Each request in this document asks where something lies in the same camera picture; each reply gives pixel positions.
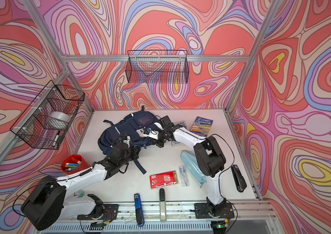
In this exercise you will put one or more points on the clear pen pack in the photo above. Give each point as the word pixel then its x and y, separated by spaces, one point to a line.
pixel 183 176

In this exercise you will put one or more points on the white tape roll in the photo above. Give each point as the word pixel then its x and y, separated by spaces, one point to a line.
pixel 58 120

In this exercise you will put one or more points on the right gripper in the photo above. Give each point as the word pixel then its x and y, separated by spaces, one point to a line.
pixel 161 144

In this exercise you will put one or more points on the blue treehouse book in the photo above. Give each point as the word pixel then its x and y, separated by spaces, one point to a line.
pixel 201 126

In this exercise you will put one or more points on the back wire basket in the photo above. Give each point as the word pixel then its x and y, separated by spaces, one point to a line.
pixel 157 66

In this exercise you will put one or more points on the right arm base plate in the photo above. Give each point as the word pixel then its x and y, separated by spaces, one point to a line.
pixel 208 210

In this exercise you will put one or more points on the grey treehouse book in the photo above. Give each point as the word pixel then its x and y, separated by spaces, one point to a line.
pixel 176 142

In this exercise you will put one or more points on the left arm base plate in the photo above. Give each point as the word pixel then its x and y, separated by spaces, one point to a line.
pixel 105 212

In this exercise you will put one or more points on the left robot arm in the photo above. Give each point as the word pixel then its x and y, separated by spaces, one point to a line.
pixel 51 199

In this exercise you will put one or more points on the marker in basket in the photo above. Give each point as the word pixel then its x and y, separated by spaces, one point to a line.
pixel 55 142

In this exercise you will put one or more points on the red packet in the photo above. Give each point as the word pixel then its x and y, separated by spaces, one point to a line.
pixel 163 179

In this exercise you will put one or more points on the navy blue backpack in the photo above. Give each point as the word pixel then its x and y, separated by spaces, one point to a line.
pixel 132 125

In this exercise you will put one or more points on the black beige stapler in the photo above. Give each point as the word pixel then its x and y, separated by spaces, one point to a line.
pixel 162 205

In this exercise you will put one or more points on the wire basket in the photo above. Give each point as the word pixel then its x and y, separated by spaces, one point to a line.
pixel 32 127
pixel 157 66

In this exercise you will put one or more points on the blue stapler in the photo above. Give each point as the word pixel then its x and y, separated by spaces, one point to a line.
pixel 139 210

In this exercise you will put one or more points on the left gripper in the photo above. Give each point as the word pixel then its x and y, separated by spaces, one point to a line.
pixel 135 154

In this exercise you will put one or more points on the red cup with markers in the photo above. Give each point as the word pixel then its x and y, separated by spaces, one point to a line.
pixel 73 164

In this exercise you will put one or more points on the light blue pencil case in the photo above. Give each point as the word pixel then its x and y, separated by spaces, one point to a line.
pixel 190 161

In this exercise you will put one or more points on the left wire basket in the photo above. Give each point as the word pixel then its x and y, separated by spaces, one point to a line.
pixel 32 127

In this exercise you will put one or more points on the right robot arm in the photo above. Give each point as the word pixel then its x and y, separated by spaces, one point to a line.
pixel 209 155

